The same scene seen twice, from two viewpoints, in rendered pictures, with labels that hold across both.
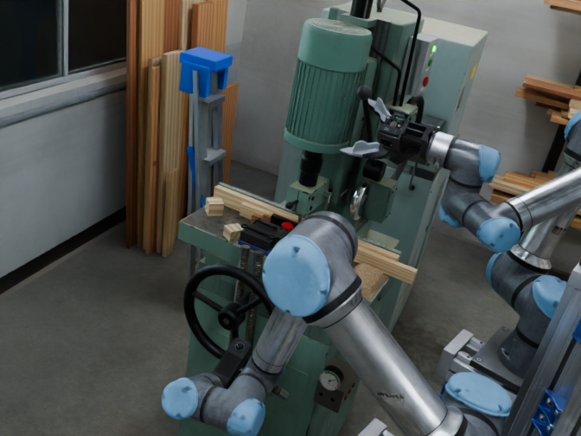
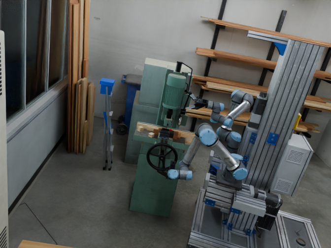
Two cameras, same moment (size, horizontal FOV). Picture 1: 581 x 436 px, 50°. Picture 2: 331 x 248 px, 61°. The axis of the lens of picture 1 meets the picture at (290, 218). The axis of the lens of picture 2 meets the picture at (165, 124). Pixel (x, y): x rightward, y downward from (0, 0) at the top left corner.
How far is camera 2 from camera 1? 1.38 m
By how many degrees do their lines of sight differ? 23
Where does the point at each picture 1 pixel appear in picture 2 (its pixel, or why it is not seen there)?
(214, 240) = (146, 138)
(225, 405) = (184, 172)
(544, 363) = (243, 149)
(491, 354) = not seen: hidden behind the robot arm
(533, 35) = (189, 61)
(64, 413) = (87, 208)
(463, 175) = (216, 110)
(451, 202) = (214, 117)
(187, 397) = (176, 172)
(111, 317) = (80, 176)
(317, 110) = (175, 98)
